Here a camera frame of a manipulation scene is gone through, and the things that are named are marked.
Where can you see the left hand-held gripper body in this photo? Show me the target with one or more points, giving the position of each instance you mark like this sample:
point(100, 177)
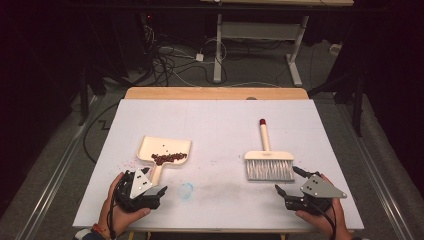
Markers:
point(140, 185)

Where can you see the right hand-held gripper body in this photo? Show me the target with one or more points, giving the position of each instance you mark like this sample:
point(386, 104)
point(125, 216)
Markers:
point(318, 188)

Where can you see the pile of red beans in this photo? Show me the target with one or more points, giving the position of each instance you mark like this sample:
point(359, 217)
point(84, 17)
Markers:
point(168, 158)

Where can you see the cream brush with red cap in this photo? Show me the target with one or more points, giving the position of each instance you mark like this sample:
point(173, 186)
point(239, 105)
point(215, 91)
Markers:
point(268, 163)

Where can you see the cream dustpan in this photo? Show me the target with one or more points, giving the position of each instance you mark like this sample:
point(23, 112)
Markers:
point(166, 145)

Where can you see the person's right hand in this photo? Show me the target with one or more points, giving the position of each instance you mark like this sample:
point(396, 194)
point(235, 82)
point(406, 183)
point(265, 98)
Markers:
point(333, 223)

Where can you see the person's left hand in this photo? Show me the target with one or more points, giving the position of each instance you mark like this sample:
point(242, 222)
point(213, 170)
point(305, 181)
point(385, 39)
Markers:
point(113, 220)

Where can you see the white board table cover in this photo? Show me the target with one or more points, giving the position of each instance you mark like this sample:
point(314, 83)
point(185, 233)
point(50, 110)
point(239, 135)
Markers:
point(216, 120)

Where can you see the black metal stand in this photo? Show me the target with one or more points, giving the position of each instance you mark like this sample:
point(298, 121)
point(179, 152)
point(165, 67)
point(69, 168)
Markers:
point(90, 83)
point(356, 100)

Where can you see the wooden table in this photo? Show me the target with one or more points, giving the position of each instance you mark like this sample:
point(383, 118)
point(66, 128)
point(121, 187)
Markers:
point(216, 93)

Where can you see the white power adapter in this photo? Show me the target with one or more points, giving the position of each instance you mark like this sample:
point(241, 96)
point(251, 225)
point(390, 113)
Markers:
point(199, 57)

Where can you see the small white box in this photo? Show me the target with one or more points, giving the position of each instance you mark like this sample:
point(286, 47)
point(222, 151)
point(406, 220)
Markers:
point(335, 49)

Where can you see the metal floor rail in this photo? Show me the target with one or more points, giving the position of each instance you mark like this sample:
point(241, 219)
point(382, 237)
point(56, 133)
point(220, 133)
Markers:
point(50, 186)
point(390, 196)

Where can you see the white metal desk frame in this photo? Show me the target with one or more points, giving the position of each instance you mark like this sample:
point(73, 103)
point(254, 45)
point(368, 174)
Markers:
point(260, 30)

